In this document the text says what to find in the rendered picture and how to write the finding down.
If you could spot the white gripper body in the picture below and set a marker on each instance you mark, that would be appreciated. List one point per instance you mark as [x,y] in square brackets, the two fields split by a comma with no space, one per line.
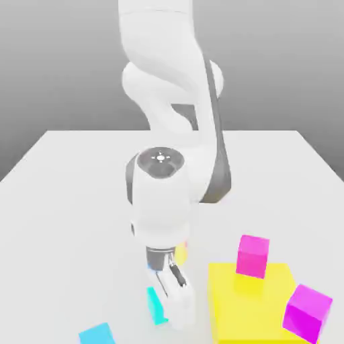
[181,306]

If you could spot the small cyan cube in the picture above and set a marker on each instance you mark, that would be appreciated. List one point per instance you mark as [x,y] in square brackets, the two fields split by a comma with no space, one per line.
[155,306]

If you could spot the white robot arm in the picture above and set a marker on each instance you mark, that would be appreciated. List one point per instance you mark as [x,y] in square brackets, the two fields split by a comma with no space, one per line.
[161,199]

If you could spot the small yellow cube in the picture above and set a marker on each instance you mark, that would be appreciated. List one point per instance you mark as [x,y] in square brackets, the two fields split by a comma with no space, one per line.
[180,255]

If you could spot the small pink cube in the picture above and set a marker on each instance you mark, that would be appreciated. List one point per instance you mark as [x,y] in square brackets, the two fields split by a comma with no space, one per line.
[252,258]

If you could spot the small light blue cube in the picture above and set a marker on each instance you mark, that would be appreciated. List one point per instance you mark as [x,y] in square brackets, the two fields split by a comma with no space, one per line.
[96,335]

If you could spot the small magenta cube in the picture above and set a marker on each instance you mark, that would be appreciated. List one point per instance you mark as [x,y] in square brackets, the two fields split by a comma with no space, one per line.
[306,311]

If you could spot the large yellow box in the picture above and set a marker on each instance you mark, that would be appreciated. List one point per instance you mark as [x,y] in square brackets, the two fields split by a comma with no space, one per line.
[242,309]

